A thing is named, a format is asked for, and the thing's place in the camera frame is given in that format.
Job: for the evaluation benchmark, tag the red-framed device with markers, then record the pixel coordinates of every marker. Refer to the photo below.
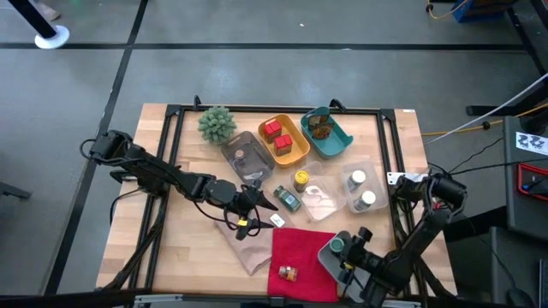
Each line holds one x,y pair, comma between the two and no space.
524,171

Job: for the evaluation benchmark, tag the blue crate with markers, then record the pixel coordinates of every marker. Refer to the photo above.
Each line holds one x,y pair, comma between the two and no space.
479,10

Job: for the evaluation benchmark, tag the white plastic bin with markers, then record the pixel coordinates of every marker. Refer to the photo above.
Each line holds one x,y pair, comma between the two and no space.
329,263

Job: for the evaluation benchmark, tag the silver mounting plate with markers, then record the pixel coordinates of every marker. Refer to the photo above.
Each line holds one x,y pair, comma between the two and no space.
402,177

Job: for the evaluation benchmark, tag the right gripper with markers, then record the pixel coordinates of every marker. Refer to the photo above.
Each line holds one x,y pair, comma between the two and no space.
359,254

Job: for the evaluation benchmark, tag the yellow-lid spice jar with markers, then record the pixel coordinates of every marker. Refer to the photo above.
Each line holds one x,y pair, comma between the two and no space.
301,177

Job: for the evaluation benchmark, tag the computer mouse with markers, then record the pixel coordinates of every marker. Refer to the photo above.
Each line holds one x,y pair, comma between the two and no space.
519,298

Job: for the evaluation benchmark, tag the person's foot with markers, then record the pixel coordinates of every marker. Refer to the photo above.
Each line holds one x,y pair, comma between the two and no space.
47,13

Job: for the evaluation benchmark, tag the green spiky plant ornament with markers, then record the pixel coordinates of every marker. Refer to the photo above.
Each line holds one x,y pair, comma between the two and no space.
217,125

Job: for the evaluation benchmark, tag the beige cloth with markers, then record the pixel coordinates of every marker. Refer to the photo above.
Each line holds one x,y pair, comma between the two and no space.
252,252

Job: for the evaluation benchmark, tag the yellow plastic bin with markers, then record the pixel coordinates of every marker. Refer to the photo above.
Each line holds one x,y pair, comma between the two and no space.
299,149

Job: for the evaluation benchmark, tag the red cloth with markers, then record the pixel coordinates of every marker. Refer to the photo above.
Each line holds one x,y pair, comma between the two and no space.
308,274

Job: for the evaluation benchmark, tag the brown spice pouch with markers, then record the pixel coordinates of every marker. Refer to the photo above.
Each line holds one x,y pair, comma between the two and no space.
323,132
319,120

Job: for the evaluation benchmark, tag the black floor stand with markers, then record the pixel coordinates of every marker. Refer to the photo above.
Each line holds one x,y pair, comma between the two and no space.
492,110

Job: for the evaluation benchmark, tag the cork-stoppered glass spice jar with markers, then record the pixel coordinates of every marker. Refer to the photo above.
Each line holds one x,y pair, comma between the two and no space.
288,274

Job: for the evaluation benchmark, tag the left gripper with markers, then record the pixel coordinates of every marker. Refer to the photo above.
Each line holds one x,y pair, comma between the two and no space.
250,200

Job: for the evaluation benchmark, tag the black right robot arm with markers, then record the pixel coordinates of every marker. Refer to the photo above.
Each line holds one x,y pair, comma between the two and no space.
428,222

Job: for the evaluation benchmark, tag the dark grey desk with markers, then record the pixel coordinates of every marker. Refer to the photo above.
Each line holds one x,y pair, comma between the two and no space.
522,265

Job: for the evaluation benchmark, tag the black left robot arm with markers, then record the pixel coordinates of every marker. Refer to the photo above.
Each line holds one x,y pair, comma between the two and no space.
162,175

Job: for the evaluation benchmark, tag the red patterned spice tin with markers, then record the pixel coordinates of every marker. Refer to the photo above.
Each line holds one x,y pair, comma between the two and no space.
272,128
283,143

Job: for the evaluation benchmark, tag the teal plastic bin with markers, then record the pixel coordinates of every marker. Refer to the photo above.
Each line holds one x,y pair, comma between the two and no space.
338,143

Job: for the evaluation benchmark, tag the black cabinet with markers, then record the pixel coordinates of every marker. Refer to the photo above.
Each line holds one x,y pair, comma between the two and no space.
514,205

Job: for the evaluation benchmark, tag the white printed sticker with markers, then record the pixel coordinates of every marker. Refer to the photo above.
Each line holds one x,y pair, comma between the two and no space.
531,143

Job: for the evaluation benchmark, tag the grey transparent plastic bin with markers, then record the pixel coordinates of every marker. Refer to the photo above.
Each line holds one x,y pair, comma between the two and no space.
257,167

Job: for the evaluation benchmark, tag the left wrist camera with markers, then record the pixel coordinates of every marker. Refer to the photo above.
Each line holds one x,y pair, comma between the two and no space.
245,229

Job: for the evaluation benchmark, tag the stanchion post white base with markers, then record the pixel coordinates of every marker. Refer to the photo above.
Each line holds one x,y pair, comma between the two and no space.
51,37

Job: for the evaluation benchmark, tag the white-lid spice jar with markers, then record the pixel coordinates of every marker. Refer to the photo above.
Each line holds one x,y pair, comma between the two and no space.
367,197
357,176

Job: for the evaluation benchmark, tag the black floor foot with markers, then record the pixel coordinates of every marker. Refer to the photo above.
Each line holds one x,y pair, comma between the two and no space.
13,190

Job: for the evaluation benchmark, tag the green spice tin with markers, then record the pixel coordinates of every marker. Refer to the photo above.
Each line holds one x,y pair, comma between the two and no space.
287,199

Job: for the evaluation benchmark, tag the green-lid spice jar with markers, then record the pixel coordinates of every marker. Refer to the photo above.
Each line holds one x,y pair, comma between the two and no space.
337,245

